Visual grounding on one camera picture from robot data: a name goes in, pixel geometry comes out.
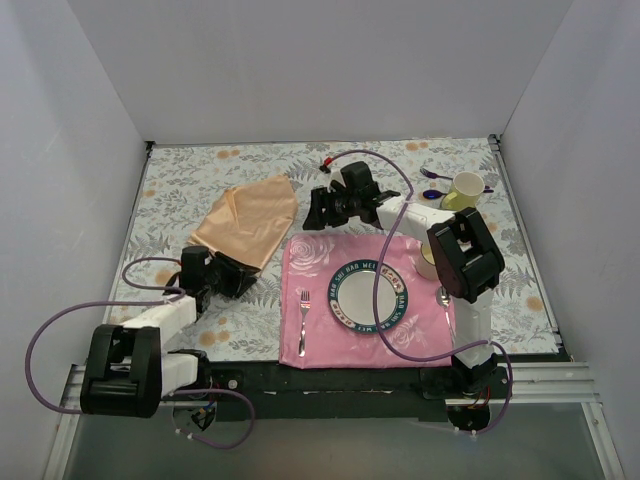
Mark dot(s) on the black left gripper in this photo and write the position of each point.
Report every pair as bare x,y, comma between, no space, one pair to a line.
232,279

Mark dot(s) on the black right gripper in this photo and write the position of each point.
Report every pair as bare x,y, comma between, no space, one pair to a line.
322,208

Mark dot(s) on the peach satin napkin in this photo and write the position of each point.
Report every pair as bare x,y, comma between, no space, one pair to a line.
249,222

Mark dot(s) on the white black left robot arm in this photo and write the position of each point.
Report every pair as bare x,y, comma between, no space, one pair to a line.
129,370

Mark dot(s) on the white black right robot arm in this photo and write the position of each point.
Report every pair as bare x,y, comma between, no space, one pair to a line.
468,261

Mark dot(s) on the silver fork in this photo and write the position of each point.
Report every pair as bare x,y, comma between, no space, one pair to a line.
304,306

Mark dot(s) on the white plate teal rim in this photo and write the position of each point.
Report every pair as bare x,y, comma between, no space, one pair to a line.
350,296

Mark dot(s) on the pink rose placemat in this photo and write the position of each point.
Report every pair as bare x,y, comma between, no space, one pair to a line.
309,262

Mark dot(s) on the purple plastic spoon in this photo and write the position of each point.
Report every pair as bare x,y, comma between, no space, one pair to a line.
433,194

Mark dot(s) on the purple plastic fork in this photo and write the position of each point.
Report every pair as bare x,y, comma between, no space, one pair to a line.
433,175

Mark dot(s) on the cream enamel mug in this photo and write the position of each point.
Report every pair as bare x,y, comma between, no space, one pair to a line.
425,264

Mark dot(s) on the floral tablecloth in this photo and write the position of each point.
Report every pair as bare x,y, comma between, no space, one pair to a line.
182,183

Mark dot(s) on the yellow green mug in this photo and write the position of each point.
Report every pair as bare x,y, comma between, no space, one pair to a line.
465,191

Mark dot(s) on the silver spoon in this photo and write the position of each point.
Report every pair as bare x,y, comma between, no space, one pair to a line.
443,300

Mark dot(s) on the speckled round coaster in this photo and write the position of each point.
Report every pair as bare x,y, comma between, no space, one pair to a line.
473,219

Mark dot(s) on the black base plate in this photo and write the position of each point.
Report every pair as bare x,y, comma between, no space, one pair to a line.
281,392

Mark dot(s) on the aluminium frame rail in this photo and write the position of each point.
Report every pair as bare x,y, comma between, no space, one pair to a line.
551,425

